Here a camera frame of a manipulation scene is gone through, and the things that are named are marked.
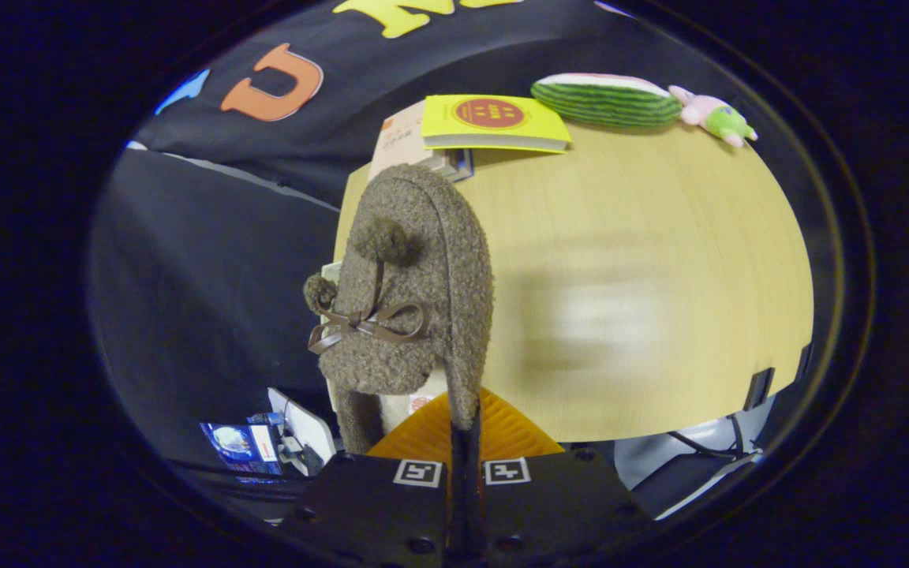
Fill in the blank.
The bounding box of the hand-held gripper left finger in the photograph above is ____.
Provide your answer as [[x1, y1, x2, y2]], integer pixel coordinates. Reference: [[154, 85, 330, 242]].
[[277, 388, 463, 568]]

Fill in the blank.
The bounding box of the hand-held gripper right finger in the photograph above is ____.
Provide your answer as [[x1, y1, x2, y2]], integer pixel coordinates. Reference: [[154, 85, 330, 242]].
[[466, 387, 657, 568]]

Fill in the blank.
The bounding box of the brown fuzzy shoe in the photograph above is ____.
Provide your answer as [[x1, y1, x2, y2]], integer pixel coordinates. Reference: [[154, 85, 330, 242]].
[[302, 163, 495, 456]]

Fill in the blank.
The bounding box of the white storage box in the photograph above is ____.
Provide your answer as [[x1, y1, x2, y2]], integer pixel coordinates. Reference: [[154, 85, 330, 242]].
[[320, 260, 344, 415]]

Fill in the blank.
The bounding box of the white flat panel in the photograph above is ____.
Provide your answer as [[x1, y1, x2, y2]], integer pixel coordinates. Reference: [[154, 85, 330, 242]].
[[267, 387, 337, 468]]

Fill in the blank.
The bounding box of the blue printed packet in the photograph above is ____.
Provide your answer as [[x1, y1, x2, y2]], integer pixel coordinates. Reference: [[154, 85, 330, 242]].
[[200, 412, 286, 476]]

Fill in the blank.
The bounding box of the small black block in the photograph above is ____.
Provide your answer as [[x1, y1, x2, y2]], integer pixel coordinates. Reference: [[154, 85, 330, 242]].
[[745, 367, 776, 412]]

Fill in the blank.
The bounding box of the blue book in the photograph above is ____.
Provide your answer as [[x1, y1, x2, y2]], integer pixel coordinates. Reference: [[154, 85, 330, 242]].
[[443, 148, 475, 182]]

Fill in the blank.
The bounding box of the beige book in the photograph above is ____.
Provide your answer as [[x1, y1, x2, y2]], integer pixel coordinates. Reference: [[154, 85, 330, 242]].
[[368, 99, 455, 184]]

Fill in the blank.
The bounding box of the yellow book with red label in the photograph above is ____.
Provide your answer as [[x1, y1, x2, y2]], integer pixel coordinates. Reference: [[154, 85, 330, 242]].
[[421, 95, 572, 154]]

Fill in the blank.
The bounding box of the watermelon slice plush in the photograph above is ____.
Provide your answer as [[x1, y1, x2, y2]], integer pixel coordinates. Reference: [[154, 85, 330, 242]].
[[531, 73, 683, 129]]

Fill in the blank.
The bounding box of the pink and green plush toy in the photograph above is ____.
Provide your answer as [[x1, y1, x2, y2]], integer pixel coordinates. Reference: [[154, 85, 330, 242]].
[[669, 85, 759, 148]]

